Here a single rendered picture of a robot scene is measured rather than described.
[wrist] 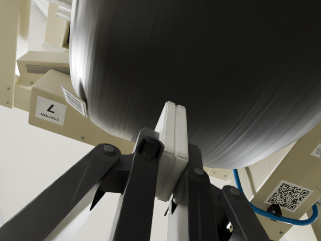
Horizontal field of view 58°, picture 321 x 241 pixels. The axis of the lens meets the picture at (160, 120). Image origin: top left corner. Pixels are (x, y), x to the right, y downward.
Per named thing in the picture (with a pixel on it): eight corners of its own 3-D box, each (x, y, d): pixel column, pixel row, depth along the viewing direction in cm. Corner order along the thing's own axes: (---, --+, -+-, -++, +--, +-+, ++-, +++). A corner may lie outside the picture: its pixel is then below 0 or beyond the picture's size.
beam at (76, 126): (222, 152, 90) (202, 184, 98) (217, 111, 111) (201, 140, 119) (29, 85, 84) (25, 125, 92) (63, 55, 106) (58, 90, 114)
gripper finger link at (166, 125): (154, 200, 15) (141, 195, 15) (162, 137, 22) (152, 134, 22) (175, 155, 14) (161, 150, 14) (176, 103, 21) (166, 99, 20)
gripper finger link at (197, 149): (183, 192, 13) (243, 213, 13) (182, 139, 18) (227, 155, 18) (171, 216, 14) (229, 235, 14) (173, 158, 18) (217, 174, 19)
